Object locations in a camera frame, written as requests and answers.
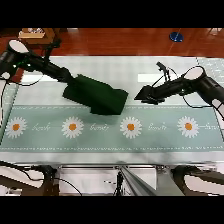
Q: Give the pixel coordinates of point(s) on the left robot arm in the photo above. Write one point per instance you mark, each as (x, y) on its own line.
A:
(50, 68)

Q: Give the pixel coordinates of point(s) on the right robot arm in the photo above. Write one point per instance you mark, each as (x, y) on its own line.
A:
(206, 86)

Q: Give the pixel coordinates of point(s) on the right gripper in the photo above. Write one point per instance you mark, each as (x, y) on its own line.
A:
(150, 94)

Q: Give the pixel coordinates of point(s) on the silver frame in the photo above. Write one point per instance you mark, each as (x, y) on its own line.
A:
(140, 183)

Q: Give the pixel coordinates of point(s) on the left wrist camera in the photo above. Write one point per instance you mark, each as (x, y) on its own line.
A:
(53, 46)

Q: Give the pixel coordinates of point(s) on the dark green T-shirt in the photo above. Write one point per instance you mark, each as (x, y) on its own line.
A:
(96, 95)

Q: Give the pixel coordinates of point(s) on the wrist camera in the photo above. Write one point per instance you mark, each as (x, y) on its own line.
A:
(53, 46)
(162, 67)

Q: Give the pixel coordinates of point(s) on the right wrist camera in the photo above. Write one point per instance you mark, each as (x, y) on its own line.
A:
(162, 67)

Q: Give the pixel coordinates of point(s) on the blue round disc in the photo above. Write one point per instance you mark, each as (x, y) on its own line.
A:
(176, 36)

